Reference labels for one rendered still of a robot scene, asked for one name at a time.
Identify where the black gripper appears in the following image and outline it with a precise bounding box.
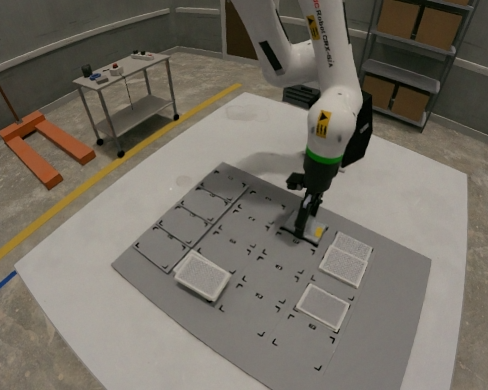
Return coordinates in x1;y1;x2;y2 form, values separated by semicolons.
294;172;332;240

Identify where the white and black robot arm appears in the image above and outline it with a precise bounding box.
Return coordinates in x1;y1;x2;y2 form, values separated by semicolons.
231;0;363;180

